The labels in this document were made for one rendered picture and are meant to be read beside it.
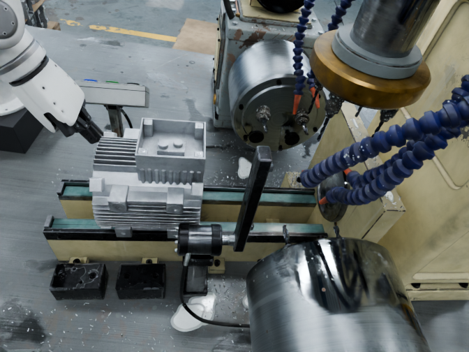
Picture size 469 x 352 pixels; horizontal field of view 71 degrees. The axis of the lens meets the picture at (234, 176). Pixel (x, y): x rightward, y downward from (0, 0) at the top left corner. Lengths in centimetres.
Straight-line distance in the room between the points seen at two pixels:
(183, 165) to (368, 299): 35
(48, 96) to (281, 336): 51
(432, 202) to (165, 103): 92
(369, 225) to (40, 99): 60
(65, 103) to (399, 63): 53
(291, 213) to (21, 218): 68
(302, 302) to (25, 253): 67
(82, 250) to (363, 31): 70
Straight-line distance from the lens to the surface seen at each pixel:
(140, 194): 63
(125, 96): 84
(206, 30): 332
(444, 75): 74
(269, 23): 103
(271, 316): 50
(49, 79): 65
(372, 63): 51
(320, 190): 83
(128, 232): 69
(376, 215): 63
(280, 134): 91
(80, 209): 88
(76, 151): 111
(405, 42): 53
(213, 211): 84
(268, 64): 84
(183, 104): 126
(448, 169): 70
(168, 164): 59
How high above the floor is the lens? 156
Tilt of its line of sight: 48 degrees down
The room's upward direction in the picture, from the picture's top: 12 degrees clockwise
